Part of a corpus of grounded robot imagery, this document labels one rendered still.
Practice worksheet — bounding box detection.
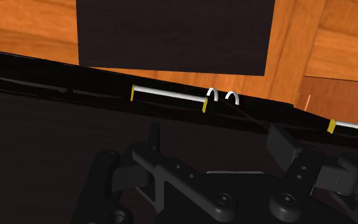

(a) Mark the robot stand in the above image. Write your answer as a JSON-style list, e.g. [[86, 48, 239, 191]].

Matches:
[[75, 0, 276, 77]]

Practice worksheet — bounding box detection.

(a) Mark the black chest of drawers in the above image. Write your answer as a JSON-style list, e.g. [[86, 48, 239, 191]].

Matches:
[[0, 46, 358, 224]]

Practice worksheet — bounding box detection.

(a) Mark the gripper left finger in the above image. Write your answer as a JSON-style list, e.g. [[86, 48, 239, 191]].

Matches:
[[70, 122, 239, 224]]

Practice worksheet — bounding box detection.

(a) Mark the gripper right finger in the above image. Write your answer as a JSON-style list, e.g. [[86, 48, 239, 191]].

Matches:
[[266, 123, 358, 224]]

